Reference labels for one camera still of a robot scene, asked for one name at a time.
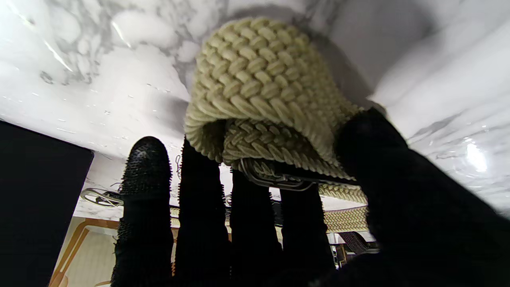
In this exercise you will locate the black belt storage box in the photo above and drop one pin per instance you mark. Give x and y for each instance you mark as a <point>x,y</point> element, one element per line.
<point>36,207</point>

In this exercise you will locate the dark brown woven belt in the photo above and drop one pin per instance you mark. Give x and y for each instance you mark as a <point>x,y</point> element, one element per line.
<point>354,241</point>

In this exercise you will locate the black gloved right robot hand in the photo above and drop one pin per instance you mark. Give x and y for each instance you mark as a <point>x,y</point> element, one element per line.
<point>418,223</point>

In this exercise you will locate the printed room backdrop cloth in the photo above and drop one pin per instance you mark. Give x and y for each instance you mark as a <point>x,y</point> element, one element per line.
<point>83,259</point>

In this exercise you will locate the beige woven belt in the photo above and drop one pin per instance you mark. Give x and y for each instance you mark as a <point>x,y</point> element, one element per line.
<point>259,79</point>

